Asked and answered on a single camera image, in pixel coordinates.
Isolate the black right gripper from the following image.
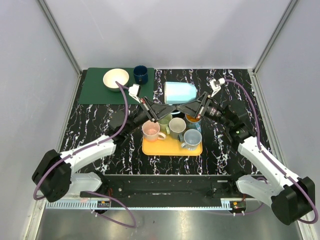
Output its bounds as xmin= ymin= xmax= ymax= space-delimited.
xmin=176 ymin=92 xmax=233 ymax=128

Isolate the blue mug orange inside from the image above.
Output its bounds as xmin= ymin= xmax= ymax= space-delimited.
xmin=184 ymin=114 xmax=202 ymax=133

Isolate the grey faceted mug white inside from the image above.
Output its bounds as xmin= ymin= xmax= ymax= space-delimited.
xmin=168 ymin=117 xmax=187 ymax=142

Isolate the light blue faceted mug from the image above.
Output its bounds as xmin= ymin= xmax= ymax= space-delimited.
xmin=164 ymin=82 xmax=198 ymax=105

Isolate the pale grey-blue mug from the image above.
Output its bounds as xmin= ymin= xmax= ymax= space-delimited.
xmin=181 ymin=129 xmax=202 ymax=151

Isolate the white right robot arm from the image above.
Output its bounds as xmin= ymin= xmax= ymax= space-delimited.
xmin=140 ymin=92 xmax=319 ymax=225

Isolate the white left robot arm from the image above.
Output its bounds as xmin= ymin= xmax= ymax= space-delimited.
xmin=31 ymin=104 xmax=176 ymax=203

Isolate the light green ceramic mug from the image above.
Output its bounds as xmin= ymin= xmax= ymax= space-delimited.
xmin=158 ymin=113 xmax=173 ymax=135

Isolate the pink ceramic mug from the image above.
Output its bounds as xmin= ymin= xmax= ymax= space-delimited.
xmin=141 ymin=120 xmax=166 ymax=142

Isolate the dark blue mug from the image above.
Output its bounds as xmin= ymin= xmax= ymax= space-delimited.
xmin=133 ymin=65 xmax=149 ymax=85

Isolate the yellow plastic tray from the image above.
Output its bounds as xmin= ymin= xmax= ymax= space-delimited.
xmin=142 ymin=136 xmax=203 ymax=156

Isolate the cream ceramic bowl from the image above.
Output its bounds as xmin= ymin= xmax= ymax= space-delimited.
xmin=102 ymin=68 xmax=130 ymax=92

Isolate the green table mat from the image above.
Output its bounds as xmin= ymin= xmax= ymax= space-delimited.
xmin=78 ymin=67 xmax=155 ymax=105

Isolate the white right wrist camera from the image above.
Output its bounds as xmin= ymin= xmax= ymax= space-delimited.
xmin=209 ymin=78 xmax=226 ymax=98

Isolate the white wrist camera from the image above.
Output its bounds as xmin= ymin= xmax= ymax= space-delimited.
xmin=128 ymin=84 xmax=141 ymax=104
xmin=209 ymin=78 xmax=226 ymax=98

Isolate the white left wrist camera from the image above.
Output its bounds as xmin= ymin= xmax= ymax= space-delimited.
xmin=128 ymin=84 xmax=141 ymax=104

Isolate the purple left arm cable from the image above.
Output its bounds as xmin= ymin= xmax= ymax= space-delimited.
xmin=33 ymin=80 xmax=137 ymax=229

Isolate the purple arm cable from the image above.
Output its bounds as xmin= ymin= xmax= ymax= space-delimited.
xmin=207 ymin=79 xmax=320 ymax=224
xmin=33 ymin=80 xmax=137 ymax=229

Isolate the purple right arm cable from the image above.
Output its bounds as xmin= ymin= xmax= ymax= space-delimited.
xmin=207 ymin=79 xmax=320 ymax=224

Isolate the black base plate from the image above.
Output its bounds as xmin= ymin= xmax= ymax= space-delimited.
xmin=96 ymin=175 xmax=244 ymax=201

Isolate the slotted cable duct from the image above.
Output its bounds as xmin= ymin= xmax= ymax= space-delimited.
xmin=45 ymin=194 xmax=239 ymax=211

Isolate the right aluminium frame post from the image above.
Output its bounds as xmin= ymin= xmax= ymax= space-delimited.
xmin=252 ymin=0 xmax=300 ymax=75

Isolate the aluminium frame post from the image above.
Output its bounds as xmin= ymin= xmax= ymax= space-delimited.
xmin=252 ymin=0 xmax=300 ymax=75
xmin=36 ymin=0 xmax=82 ymax=76

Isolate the left aluminium frame post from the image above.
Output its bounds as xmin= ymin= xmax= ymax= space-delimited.
xmin=36 ymin=0 xmax=82 ymax=76

